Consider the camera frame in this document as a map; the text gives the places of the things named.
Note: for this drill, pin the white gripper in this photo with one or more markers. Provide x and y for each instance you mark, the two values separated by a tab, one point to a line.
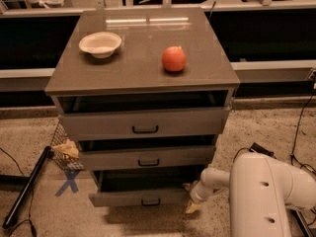
197	194

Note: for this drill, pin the grey bottom drawer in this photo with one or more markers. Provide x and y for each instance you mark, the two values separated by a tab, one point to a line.
145	187

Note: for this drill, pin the grey drawer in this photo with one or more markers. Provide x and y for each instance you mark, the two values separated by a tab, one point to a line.
144	124
147	158
145	187

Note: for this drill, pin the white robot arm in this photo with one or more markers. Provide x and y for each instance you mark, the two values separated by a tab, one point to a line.
261	190

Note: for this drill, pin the grey middle drawer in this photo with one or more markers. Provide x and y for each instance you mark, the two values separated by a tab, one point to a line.
147	158

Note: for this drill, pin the grey top drawer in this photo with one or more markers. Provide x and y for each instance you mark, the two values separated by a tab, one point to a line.
144	124

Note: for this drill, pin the grey drawer cabinet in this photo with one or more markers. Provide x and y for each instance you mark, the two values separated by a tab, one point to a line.
134	79

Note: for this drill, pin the black power adapter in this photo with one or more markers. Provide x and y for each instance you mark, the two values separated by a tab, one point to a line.
259	149

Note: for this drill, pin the black bar right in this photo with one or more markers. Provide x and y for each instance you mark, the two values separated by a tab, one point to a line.
306	229

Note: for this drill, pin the black bar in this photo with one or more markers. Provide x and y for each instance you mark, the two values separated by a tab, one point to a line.
306	229
27	184

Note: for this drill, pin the blue tape cross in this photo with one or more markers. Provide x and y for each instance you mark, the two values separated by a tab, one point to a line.
69	183

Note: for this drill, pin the crumpled yellow paper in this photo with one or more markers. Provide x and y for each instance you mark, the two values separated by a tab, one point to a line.
68	149

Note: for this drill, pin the red apple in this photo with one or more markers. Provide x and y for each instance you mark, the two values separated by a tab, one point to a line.
174	59

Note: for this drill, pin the black bar left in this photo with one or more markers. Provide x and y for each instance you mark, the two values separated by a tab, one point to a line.
27	184

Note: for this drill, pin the white paper bowl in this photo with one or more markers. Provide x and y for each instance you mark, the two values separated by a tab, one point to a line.
101	44

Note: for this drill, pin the wire mesh basket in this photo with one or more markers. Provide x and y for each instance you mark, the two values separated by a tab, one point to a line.
59	137

